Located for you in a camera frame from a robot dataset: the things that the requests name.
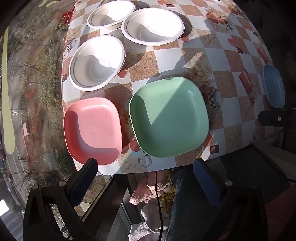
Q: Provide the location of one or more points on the blue square plate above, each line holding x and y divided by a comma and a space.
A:
274, 88

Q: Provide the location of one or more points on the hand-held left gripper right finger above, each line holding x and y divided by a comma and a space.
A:
208, 184

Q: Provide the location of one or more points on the checkered printed tablecloth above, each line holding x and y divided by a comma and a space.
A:
231, 60

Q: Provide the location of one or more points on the white paper bowl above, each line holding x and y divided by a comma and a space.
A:
143, 31
92, 68
104, 21

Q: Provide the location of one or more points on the person's jeans leg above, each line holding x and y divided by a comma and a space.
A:
185, 208

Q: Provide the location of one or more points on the light grey cloth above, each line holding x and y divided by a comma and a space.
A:
144, 222

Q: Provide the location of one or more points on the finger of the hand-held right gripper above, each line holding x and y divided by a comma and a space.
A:
272, 118

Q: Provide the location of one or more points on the red garment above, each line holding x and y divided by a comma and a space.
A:
282, 217

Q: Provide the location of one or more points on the green square plate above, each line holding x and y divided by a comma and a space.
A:
168, 120

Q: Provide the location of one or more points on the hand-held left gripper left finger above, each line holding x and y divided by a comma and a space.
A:
79, 185

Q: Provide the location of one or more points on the pink square plate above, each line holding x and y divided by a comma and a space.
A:
97, 129

